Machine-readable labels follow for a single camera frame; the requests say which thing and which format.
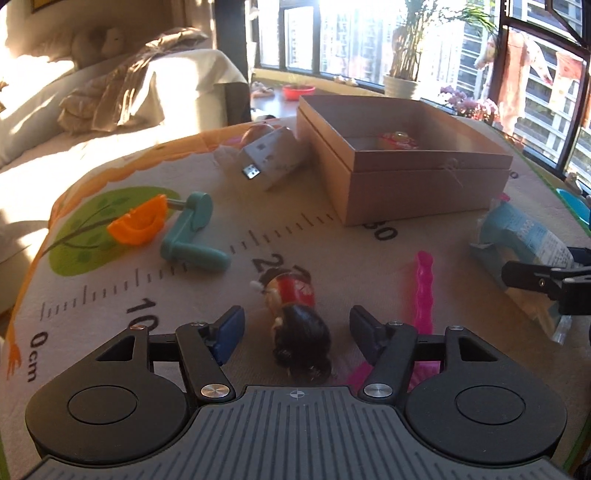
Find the yellow framed picture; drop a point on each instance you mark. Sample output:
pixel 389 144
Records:
pixel 44 4

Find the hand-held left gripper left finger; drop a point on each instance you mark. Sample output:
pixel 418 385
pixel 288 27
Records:
pixel 229 332

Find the pink plastic toy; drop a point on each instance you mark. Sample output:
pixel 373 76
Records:
pixel 399 140

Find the brown cardboard box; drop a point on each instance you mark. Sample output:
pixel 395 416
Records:
pixel 415 194

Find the printed ruler play mat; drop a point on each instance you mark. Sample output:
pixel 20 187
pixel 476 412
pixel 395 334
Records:
pixel 184 286

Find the pink flower plant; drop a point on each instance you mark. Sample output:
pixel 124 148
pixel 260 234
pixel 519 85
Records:
pixel 471 106

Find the potted palm plant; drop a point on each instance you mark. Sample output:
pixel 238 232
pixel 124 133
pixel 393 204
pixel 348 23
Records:
pixel 401 85

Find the small planter bowl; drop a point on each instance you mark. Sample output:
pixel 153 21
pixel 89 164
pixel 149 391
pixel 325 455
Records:
pixel 298 93

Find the pink plastic strainer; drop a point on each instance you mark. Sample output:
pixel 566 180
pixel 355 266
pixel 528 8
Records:
pixel 422 295

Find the wind-up doll figurine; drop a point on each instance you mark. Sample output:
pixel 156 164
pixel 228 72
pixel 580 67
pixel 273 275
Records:
pixel 295 323

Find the black framed window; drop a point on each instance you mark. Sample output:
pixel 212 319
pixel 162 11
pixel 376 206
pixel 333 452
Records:
pixel 268 32

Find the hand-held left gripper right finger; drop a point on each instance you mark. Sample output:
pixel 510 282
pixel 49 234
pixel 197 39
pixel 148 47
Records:
pixel 364 331

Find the white usb charger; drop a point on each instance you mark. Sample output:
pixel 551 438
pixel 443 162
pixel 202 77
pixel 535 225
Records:
pixel 277 152

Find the blue tissue packet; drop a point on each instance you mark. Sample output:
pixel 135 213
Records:
pixel 521 235

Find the pink round object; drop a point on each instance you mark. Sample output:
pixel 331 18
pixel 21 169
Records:
pixel 256 134

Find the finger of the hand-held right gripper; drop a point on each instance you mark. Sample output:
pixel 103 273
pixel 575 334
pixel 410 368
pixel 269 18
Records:
pixel 581 257
pixel 526 276

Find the hanging peach garment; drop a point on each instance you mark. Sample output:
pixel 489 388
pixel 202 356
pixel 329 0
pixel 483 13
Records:
pixel 517 78

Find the white plush toy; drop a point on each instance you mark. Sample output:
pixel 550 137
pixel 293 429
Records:
pixel 99 44

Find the teal hand crank orange blade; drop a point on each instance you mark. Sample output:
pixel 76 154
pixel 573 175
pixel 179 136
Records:
pixel 189 221

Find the white covered sofa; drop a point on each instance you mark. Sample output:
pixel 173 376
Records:
pixel 27 115

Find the brown crumpled blanket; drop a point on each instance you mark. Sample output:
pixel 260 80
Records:
pixel 115 87

